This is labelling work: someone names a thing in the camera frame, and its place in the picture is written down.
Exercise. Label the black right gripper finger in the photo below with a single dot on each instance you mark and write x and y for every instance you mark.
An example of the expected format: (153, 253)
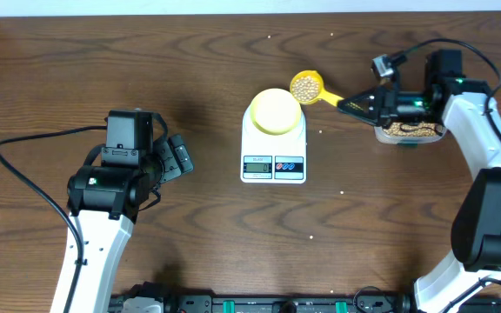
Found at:
(365, 117)
(362, 99)

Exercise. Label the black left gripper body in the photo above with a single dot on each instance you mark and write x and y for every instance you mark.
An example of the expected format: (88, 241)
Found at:
(170, 166)

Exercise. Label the yellow measuring scoop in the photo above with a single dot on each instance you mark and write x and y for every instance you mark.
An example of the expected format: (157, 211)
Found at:
(324, 94)

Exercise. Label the yellow bowl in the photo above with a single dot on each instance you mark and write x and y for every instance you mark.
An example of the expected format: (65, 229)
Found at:
(275, 112)

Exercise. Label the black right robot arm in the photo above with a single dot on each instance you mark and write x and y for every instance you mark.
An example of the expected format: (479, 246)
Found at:
(467, 109)

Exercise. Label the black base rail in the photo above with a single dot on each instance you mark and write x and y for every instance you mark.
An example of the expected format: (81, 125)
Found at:
(153, 297)

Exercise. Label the white kitchen scale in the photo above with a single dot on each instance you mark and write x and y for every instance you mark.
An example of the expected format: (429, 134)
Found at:
(273, 158)

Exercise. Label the pile of soybeans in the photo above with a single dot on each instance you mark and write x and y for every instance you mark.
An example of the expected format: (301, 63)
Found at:
(412, 130)

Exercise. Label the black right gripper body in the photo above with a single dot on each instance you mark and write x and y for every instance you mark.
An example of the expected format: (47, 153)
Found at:
(401, 106)

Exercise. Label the soybeans in scoop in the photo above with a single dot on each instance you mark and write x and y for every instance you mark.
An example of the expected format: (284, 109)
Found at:
(305, 89)

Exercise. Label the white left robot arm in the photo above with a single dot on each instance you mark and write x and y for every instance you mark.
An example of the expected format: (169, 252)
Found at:
(104, 203)

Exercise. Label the clear plastic container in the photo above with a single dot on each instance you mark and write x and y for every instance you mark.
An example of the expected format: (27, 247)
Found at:
(383, 138)

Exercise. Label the green tape label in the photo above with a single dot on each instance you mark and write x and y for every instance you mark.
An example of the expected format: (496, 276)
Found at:
(408, 145)

